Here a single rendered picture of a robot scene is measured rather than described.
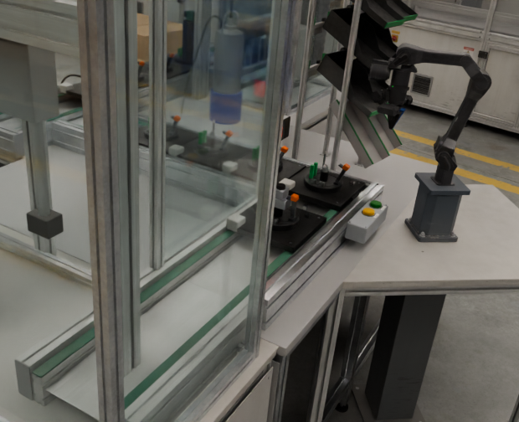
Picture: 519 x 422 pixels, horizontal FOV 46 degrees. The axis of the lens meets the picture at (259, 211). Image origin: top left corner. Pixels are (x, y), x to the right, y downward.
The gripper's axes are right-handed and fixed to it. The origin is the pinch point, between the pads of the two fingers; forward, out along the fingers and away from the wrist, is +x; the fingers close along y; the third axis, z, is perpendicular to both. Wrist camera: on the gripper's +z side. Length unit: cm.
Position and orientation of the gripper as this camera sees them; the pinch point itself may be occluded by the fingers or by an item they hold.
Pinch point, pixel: (393, 119)
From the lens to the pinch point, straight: 213.4
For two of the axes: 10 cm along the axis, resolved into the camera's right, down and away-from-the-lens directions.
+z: -8.6, -3.0, 4.1
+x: -0.8, 8.8, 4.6
